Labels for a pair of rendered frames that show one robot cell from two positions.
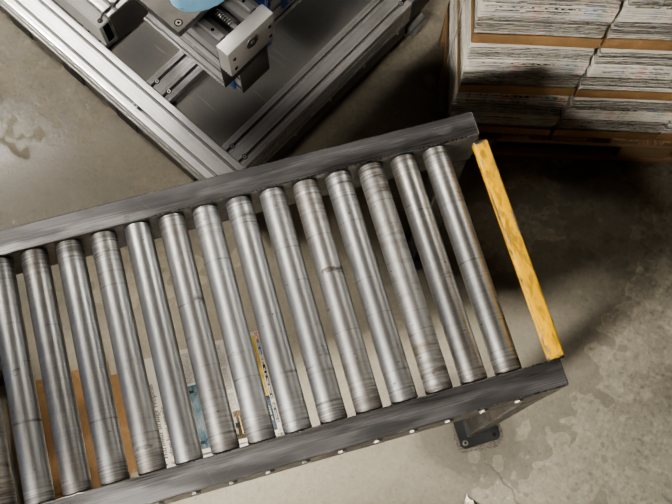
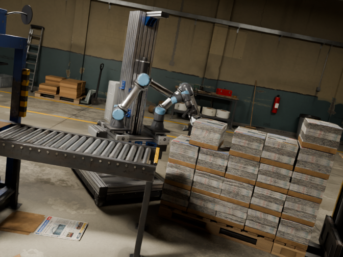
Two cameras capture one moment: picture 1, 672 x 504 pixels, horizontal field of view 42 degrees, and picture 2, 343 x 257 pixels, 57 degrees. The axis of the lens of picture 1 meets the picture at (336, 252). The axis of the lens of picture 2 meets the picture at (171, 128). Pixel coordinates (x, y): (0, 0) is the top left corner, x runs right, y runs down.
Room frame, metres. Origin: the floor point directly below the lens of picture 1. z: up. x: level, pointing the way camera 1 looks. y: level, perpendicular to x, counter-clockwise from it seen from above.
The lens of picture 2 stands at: (-1.90, -1.08, 1.59)
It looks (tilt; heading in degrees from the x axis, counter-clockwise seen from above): 12 degrees down; 16
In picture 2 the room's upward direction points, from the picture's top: 10 degrees clockwise
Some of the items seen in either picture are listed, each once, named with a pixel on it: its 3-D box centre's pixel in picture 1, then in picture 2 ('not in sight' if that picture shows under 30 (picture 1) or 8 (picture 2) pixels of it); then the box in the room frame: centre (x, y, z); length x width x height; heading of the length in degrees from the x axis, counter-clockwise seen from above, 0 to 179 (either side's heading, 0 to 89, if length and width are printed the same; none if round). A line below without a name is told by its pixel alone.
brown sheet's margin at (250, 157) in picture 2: not in sight; (245, 151); (1.21, -1.00, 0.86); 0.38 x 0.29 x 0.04; 0
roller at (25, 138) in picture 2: not in sight; (29, 136); (0.19, 0.68, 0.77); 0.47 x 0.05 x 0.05; 18
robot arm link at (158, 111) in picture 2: not in sight; (159, 113); (1.45, 0.02, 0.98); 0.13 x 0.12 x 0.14; 28
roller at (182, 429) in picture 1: (162, 339); (76, 145); (0.30, 0.31, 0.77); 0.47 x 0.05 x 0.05; 18
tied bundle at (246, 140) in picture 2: not in sight; (248, 143); (1.22, -1.00, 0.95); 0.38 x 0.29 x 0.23; 0
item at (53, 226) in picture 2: (202, 398); (63, 227); (0.30, 0.34, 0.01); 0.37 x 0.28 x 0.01; 108
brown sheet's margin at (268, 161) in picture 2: not in sight; (276, 159); (1.21, -1.29, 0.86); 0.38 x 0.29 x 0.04; 179
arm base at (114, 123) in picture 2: not in sight; (117, 122); (1.06, 0.34, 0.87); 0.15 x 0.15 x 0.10
